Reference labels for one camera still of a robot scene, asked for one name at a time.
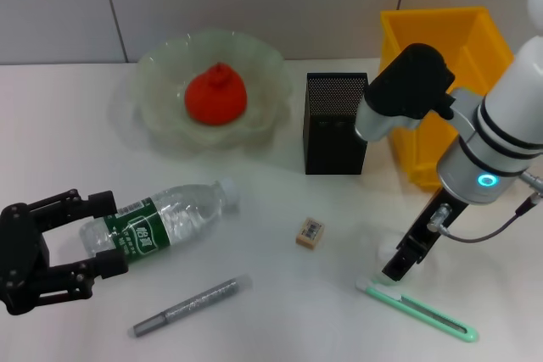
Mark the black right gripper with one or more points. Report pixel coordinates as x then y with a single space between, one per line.
439 213

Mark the clear green-label water bottle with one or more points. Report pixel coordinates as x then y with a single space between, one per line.
169 218

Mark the silver round connector plug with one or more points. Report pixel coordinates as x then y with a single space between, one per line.
532 178

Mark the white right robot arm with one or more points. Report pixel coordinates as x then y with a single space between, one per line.
509 116

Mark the right wrist camera housing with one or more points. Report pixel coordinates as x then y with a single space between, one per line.
403 82

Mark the translucent green fruit bowl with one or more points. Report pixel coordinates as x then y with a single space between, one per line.
263 78

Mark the silver glitter pen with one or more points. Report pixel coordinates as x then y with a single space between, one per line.
191 307

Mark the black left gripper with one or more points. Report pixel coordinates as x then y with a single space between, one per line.
21 252

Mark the beige eraser with barcode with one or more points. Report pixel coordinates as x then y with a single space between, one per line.
309 232

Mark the mint green utility knife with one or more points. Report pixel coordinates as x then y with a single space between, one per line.
424 309

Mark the white paper ball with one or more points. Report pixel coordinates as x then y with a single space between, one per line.
386 249

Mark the yellow plastic bin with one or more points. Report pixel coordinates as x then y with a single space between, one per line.
462 31

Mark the black mesh pen holder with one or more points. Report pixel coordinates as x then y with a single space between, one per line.
335 150

